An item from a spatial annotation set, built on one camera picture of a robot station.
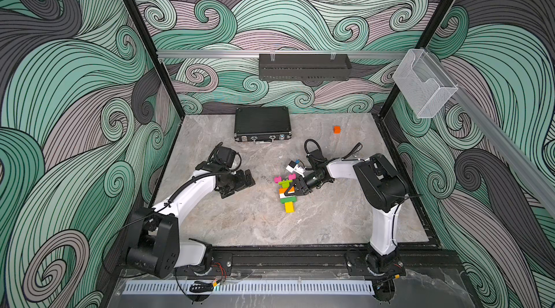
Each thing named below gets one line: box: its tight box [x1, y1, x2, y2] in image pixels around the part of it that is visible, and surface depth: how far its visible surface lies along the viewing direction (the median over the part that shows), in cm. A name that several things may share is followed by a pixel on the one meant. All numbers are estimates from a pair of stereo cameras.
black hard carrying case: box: [234, 106, 292, 144], surface depth 113 cm
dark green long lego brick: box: [279, 196, 298, 204], surface depth 85 cm
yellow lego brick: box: [284, 200, 295, 214], surface depth 85 cm
